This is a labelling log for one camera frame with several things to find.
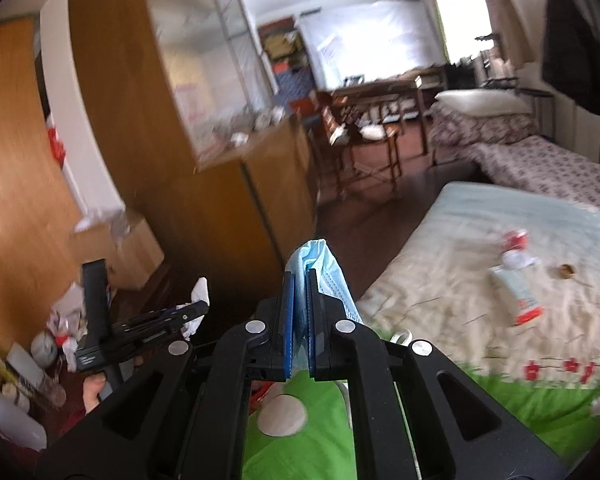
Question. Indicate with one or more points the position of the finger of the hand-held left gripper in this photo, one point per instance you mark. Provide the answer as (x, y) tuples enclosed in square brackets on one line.
[(180, 308), (167, 325)]

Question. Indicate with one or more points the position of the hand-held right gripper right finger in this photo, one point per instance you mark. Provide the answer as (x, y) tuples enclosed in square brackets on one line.
[(311, 320)]

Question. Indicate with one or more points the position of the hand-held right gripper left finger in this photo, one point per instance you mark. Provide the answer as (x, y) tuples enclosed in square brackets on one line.
[(290, 320)]

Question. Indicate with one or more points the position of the white tissue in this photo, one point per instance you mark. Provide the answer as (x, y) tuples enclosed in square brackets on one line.
[(200, 292)]

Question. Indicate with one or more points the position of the blue face mask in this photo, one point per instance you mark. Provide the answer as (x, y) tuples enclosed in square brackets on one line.
[(325, 270)]

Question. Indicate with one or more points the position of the person's left hand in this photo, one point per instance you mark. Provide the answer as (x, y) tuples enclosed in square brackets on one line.
[(92, 395)]

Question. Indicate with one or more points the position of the pile of crumpled wrappers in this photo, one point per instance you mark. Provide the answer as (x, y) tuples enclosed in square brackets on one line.
[(67, 310)]

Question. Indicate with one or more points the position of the cardboard box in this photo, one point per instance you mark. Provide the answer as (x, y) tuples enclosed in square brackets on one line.
[(135, 255)]

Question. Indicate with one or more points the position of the wooden cabinet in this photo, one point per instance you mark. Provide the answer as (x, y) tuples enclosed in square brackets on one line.
[(205, 210)]

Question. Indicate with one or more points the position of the wooden door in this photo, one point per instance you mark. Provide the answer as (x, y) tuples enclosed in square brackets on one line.
[(20, 185)]

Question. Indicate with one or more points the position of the white plastic bottle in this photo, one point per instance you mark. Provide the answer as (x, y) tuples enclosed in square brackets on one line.
[(10, 417)]

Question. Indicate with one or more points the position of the red hanging ornament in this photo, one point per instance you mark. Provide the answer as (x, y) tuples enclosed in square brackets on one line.
[(57, 147)]

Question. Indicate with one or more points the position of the wooden chair with cushion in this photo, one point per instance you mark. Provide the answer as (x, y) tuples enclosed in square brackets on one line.
[(365, 132)]

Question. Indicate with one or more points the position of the clear plastic bag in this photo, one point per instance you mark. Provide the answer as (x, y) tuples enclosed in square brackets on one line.
[(519, 260)]

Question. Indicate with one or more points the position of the red crumpled wrapper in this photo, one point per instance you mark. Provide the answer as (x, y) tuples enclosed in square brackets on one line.
[(514, 240)]

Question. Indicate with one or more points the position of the wooden table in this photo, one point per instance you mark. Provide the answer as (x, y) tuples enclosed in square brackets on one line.
[(380, 87)]

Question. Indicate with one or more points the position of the small brown round object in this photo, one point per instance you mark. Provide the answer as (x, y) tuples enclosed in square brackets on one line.
[(568, 271)]

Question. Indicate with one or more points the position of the white pillow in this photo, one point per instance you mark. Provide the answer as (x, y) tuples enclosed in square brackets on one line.
[(480, 101)]

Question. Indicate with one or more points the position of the floral covered bed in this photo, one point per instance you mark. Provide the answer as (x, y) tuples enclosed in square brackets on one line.
[(545, 170)]

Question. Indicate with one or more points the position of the window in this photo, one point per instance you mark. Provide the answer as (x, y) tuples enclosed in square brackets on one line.
[(462, 15)]

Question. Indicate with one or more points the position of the light curtain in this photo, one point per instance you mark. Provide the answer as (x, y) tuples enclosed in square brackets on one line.
[(500, 20)]

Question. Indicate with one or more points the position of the black jacket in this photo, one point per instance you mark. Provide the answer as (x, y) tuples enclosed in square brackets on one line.
[(572, 60)]

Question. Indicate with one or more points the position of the white wall board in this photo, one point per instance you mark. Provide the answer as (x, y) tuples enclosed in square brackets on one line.
[(380, 40)]

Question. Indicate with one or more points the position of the black metal bed frame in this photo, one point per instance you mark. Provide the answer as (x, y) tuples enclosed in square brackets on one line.
[(535, 92)]

